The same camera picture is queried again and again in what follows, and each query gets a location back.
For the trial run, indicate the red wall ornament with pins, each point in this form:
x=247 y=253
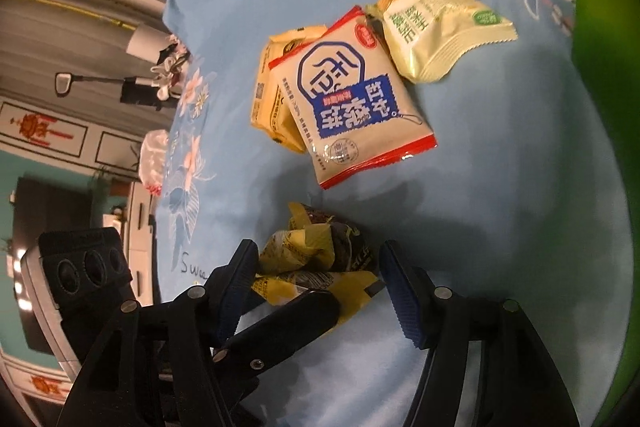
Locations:
x=35 y=129

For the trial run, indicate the blue floral bed sheet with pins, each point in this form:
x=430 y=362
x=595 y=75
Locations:
x=500 y=157

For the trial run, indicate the white plastic bag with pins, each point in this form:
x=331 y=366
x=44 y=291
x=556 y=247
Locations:
x=154 y=157

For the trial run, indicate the white box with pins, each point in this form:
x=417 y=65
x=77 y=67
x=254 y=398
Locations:
x=145 y=42

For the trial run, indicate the floral crumpled cloth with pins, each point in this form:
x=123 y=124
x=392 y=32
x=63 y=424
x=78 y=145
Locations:
x=172 y=62

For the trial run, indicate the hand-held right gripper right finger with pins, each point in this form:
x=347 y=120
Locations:
x=405 y=302

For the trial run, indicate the white blue-label biscuit packet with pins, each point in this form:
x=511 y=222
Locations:
x=350 y=102

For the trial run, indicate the yellow pastry packet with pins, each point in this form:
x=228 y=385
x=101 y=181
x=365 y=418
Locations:
x=272 y=107

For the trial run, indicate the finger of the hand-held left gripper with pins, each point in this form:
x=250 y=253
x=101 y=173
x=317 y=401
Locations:
x=290 y=322

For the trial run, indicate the white cabinet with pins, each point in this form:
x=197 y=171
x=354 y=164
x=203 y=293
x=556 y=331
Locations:
x=137 y=237

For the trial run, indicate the dark television screen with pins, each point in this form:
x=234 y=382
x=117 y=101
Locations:
x=45 y=217

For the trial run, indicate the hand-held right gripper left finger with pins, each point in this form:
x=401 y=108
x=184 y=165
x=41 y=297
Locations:
x=235 y=297

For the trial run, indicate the yellow snack packet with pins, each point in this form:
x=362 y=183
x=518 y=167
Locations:
x=315 y=252

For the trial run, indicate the pale green snack packet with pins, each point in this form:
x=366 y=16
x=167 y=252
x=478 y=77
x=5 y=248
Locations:
x=440 y=27

